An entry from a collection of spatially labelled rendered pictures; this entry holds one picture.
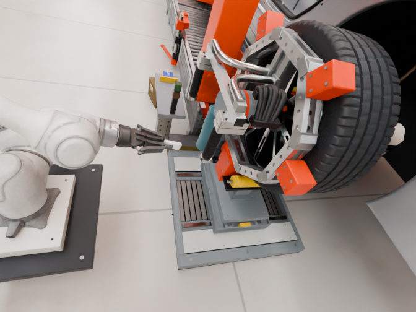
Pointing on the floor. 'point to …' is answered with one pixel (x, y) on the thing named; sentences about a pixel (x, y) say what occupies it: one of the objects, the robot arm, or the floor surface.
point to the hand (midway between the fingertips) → (171, 145)
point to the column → (163, 126)
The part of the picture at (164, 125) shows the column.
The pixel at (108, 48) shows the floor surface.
